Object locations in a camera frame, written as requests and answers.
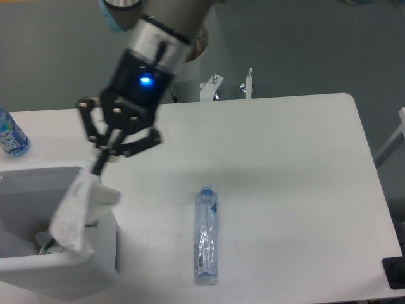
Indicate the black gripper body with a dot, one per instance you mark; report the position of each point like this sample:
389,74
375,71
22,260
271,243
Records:
130,101

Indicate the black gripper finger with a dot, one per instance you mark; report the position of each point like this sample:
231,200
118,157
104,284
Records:
116,147
85,106

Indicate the white paper wrapper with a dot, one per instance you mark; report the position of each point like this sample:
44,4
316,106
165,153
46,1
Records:
85,202

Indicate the clear plastic bottle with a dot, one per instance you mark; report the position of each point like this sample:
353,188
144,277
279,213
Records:
206,237

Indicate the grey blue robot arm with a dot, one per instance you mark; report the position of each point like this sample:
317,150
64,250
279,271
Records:
164,34

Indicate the white plastic trash can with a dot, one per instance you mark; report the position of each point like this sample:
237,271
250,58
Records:
30,258

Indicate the trash inside can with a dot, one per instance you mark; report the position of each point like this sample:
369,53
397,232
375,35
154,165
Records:
48,245

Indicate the blue labelled water bottle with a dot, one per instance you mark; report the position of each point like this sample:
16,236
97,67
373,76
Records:
14,141

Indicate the black device at edge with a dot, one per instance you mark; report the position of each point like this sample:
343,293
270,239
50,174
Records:
394,271

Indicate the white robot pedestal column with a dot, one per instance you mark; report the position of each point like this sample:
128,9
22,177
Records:
185,87

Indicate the white metal base bracket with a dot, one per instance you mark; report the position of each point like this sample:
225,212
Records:
212,90

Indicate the white frame at right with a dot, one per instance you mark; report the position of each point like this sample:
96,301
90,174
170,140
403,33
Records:
392,143

